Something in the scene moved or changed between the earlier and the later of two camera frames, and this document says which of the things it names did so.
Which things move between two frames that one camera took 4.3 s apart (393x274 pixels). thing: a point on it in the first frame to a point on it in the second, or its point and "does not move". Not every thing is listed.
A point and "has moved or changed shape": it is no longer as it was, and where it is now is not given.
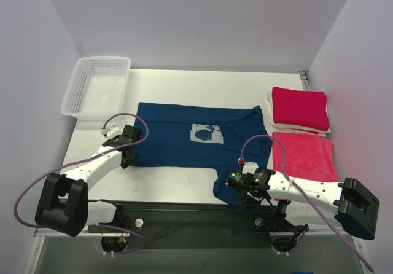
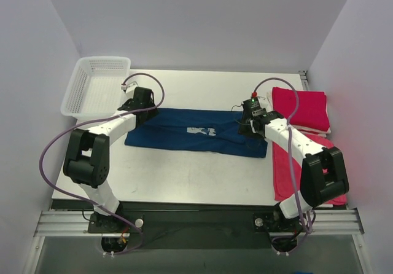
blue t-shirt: (181, 135) has moved or changed shape
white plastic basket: (98, 86) does not move
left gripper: (132, 145) to (150, 112)
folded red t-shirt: (300, 108) does not move
